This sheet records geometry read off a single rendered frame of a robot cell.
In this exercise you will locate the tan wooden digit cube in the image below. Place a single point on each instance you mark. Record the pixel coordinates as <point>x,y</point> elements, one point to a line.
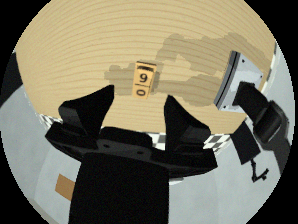
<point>144,75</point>
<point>141,91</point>

